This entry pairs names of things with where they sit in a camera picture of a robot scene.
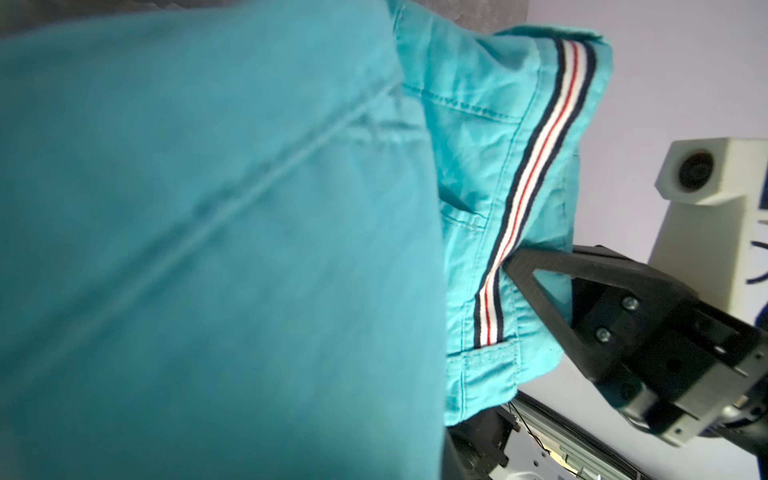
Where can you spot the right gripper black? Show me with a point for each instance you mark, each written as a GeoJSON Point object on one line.
{"type": "Point", "coordinates": [704, 376]}

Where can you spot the teal striped pants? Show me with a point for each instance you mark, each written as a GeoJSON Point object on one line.
{"type": "Point", "coordinates": [265, 241]}

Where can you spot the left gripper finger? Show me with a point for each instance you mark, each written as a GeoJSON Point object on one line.
{"type": "Point", "coordinates": [451, 467]}

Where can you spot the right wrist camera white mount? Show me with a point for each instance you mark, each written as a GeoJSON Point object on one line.
{"type": "Point", "coordinates": [715, 189]}

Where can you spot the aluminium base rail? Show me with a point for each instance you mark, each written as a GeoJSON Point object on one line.
{"type": "Point", "coordinates": [525, 439]}

